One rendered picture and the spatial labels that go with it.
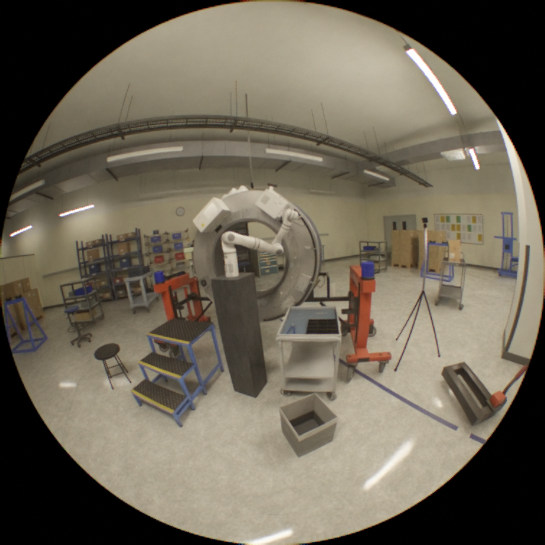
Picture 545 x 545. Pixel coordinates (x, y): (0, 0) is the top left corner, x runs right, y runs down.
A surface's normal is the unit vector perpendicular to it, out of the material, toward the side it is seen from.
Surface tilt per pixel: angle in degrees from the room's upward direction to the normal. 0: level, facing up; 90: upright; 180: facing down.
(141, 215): 90
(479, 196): 90
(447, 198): 90
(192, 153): 90
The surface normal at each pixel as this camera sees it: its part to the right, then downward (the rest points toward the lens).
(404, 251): -0.90, 0.15
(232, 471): -0.08, -0.98
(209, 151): 0.43, 0.13
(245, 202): -0.24, 0.20
